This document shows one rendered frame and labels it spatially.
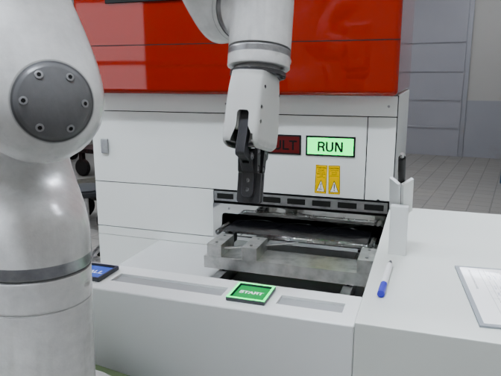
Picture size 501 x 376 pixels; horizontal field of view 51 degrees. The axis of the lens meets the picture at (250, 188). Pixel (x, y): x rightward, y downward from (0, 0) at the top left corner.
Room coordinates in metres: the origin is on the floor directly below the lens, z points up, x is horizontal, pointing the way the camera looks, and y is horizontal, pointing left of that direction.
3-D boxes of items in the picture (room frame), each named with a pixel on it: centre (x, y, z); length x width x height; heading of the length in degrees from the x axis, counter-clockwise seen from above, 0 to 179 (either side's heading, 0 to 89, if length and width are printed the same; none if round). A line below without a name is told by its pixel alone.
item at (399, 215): (0.87, -0.26, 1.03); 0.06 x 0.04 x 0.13; 161
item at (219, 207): (1.25, -0.11, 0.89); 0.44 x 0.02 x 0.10; 71
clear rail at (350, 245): (1.15, -0.09, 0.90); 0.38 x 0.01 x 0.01; 71
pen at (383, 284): (0.73, -0.20, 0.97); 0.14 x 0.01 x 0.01; 160
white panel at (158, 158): (1.32, 0.05, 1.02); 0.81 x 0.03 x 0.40; 71
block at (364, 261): (1.01, -0.24, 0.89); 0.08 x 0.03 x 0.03; 161
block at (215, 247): (1.11, 0.07, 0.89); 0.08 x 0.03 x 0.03; 161
